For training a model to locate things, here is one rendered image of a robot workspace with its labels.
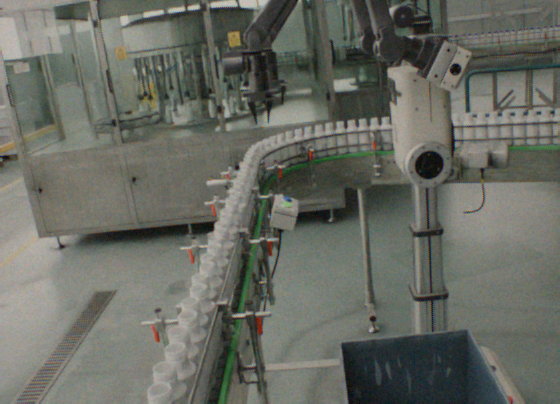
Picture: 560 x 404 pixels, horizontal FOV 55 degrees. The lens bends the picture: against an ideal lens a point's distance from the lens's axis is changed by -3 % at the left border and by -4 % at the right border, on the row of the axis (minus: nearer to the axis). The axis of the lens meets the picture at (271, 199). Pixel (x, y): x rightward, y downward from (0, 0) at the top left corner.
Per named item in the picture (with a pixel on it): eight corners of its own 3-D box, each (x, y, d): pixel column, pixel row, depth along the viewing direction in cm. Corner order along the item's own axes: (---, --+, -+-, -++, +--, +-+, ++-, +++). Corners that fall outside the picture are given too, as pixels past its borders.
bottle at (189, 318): (189, 397, 109) (174, 325, 104) (185, 381, 114) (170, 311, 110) (219, 390, 110) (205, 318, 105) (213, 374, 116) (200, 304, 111)
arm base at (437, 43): (437, 39, 163) (419, 76, 166) (413, 28, 162) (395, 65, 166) (445, 40, 154) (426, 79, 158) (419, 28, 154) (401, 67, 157)
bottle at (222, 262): (239, 303, 146) (230, 245, 141) (220, 312, 142) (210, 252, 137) (227, 296, 150) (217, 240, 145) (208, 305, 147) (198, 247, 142)
